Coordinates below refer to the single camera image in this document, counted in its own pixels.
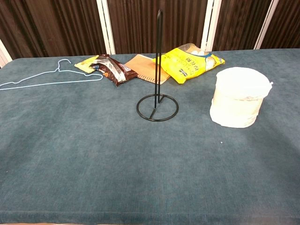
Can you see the yellow green snack packet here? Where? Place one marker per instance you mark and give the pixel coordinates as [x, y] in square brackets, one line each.
[85, 64]

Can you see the yellow marshmallow bag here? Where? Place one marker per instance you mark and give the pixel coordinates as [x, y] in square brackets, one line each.
[182, 65]

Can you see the white screen frame post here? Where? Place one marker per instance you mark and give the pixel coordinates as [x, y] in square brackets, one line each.
[105, 28]
[4, 55]
[267, 23]
[211, 23]

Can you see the brown spiral notebook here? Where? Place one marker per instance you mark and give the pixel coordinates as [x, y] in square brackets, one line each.
[140, 65]

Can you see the dark brown pleated screen panel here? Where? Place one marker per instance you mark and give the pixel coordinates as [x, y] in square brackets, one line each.
[51, 25]
[140, 25]
[288, 23]
[239, 23]

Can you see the white paper towel roll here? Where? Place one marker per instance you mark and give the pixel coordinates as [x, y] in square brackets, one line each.
[236, 105]

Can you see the teal table cloth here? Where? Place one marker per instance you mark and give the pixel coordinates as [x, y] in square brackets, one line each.
[93, 152]

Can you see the brown snack bag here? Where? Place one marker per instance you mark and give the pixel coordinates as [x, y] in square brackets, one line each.
[114, 70]

